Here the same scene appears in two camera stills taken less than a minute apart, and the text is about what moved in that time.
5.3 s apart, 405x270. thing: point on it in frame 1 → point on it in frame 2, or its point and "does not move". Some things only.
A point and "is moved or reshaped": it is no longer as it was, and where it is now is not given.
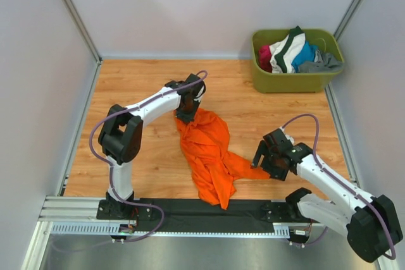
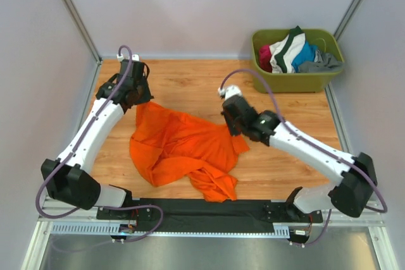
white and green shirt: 284,52 does not move
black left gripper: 190,117 → 147,95
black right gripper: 274,174 → 231,131
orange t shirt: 215,169 is moved or reshaped
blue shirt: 307,54 does not move
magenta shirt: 264,55 does not move
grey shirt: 324,62 does not move
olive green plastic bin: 288,83 does not move
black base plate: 195,215 does not move
